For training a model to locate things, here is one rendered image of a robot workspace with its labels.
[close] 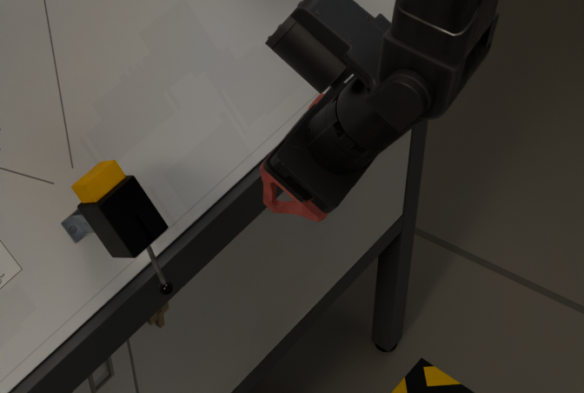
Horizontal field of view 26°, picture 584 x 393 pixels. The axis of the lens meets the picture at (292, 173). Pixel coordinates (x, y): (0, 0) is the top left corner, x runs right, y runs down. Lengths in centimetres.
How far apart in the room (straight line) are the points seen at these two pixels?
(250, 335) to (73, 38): 57
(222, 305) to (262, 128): 28
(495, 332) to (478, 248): 19
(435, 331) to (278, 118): 98
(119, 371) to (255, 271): 24
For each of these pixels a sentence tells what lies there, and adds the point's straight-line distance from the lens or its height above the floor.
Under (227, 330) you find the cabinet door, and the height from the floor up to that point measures 55.
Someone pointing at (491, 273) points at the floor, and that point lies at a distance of 236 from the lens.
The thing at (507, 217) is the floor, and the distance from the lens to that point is 244.
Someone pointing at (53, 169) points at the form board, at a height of 97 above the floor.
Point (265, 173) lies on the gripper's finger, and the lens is 102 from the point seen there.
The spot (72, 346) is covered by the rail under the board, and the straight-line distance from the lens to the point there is 124.
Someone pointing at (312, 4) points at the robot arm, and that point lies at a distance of 92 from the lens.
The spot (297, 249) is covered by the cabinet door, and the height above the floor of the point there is 58.
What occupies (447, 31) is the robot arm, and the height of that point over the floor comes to 132.
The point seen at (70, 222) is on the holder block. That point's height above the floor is 94.
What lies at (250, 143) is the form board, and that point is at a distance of 135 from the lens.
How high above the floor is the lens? 190
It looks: 50 degrees down
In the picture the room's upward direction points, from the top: straight up
